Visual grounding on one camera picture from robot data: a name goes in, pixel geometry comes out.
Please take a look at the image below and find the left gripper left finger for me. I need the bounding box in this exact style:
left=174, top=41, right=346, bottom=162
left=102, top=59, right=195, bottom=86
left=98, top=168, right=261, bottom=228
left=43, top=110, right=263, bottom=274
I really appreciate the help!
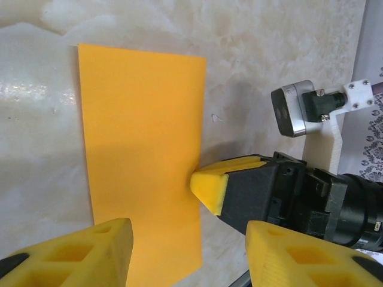
left=0, top=217, right=134, bottom=287

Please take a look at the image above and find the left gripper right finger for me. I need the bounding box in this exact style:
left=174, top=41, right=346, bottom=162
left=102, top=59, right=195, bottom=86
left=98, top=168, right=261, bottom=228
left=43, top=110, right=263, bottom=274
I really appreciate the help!
left=245, top=220, right=383, bottom=287

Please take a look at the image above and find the orange cloth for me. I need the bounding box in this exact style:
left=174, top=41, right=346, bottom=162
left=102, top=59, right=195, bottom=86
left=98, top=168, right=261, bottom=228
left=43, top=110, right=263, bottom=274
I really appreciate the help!
left=77, top=43, right=208, bottom=287

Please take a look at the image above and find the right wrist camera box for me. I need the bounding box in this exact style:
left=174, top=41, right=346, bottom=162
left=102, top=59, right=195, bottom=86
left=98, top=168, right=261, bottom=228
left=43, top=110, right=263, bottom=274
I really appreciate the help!
left=270, top=79, right=327, bottom=139

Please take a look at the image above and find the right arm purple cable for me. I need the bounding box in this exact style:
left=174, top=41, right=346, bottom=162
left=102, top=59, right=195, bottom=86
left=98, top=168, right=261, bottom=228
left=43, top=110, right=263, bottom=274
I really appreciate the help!
left=302, top=81, right=383, bottom=124

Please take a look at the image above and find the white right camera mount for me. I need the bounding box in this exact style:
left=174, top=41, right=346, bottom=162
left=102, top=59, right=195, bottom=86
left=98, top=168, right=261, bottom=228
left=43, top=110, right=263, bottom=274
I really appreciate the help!
left=301, top=78, right=375, bottom=175

